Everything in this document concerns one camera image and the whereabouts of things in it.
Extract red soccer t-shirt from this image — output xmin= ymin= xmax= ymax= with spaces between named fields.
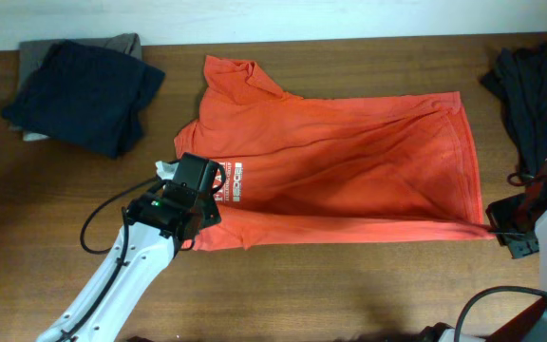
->
xmin=174 ymin=56 xmax=490 ymax=251

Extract navy garment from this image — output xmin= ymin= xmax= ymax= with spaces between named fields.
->
xmin=2 ymin=41 xmax=165 ymax=159

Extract grey garment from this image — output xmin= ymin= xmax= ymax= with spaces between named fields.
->
xmin=9 ymin=32 xmax=142 ymax=143

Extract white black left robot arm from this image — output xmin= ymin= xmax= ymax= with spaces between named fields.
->
xmin=37 ymin=192 xmax=221 ymax=342

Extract black crumpled garment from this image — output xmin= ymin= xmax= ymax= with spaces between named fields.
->
xmin=481 ymin=42 xmax=547 ymax=176

